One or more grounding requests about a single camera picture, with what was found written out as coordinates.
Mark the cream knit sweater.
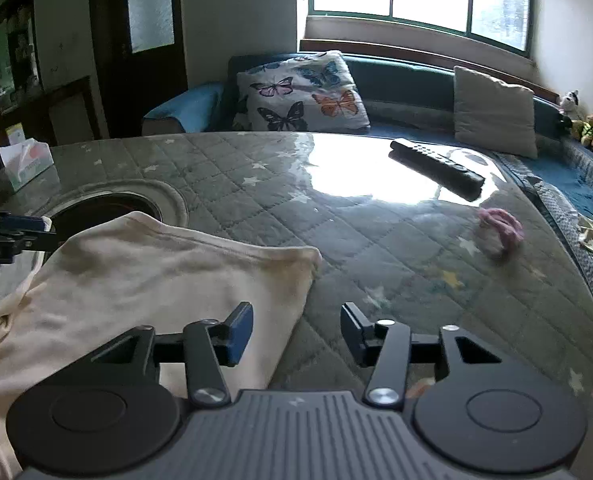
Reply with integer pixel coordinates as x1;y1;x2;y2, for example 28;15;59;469
0;211;321;479

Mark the tissue box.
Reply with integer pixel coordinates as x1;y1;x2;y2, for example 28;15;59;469
0;139;54;192

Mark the round black stove inset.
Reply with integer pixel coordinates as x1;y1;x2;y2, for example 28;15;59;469
49;192;161;240

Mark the dark wooden cabinet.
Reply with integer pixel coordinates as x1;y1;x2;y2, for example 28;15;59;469
0;0;101;168

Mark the black remote control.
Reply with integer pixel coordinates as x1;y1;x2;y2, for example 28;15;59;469
389;139;485;202

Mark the blue sofa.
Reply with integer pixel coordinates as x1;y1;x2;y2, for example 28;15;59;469
142;53;593;296

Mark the plain grey cushion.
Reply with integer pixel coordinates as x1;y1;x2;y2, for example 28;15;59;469
453;66;538;159

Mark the butterfly print pillow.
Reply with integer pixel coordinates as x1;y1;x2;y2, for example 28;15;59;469
232;50;370;133

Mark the dark wooden door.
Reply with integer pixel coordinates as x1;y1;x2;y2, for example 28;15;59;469
89;0;188;138

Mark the yellow green plush toy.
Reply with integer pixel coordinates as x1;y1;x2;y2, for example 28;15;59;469
571;114;593;150

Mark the black white plush toy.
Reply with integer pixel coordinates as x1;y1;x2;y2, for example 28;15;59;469
559;90;581;133

